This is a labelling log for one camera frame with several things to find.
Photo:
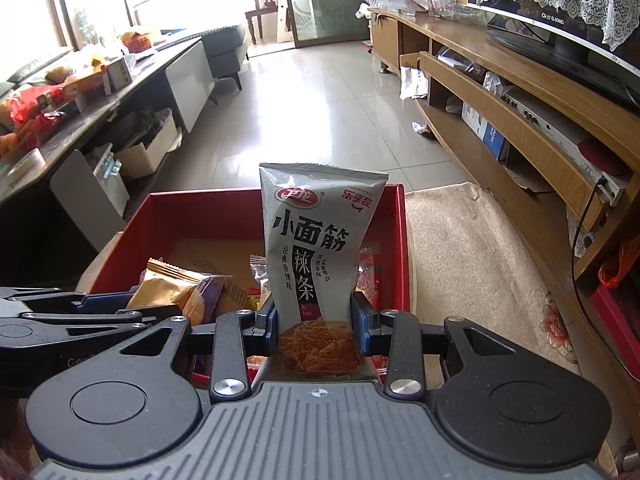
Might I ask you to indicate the red cardboard box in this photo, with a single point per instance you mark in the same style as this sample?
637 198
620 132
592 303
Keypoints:
200 217

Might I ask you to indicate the dark coffee table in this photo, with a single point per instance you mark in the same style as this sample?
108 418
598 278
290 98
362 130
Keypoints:
190 85

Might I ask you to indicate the grey white snack packet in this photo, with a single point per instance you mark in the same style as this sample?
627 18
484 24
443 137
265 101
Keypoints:
315 240

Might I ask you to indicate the orange carton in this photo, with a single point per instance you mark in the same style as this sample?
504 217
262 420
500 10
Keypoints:
82 85

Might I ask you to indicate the glass sliding door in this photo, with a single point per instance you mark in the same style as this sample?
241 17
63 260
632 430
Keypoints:
330 0

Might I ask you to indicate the blue white packet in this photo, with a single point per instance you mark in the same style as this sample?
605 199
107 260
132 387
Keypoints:
109 166

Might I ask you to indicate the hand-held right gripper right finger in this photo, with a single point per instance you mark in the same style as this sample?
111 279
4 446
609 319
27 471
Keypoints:
360 321

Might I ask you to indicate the orange plastic bag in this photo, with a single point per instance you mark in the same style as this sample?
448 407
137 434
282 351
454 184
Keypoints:
622 262

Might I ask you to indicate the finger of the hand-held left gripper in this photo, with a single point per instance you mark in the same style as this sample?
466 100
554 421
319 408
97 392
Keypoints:
75 318
100 301

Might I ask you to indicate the tan snack packet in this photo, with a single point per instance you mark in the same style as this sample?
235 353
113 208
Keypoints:
165 290

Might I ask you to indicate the clear red-print snack packet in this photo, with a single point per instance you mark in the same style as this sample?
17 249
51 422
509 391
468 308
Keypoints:
367 280

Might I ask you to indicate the red gift box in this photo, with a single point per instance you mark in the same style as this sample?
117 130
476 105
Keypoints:
617 315

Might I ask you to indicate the purple wafer packet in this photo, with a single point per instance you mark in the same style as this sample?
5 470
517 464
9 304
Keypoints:
212 300

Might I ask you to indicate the open cardboard box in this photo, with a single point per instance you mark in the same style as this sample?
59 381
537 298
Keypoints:
150 152

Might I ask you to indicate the beige floral tablecloth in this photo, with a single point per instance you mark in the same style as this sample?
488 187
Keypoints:
475 270

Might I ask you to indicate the white plastic bag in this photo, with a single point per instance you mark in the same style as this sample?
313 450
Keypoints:
412 82

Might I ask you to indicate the grey sofa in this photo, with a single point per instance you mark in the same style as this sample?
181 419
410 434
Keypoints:
225 45

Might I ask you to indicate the red plastic bag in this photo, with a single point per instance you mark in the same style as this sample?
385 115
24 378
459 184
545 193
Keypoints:
35 105

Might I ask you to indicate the wooden television cabinet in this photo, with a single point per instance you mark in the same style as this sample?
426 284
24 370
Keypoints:
525 80

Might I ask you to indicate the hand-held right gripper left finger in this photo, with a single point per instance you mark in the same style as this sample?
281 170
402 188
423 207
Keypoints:
267 321

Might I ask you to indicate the blue white box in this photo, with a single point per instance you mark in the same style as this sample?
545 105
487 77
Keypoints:
487 132

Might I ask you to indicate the black curved television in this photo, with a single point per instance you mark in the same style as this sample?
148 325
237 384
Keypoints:
550 25

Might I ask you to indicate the silver audio device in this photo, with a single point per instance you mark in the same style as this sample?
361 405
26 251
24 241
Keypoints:
550 127

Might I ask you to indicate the crumpled white paper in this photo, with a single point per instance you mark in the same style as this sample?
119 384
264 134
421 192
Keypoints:
422 129

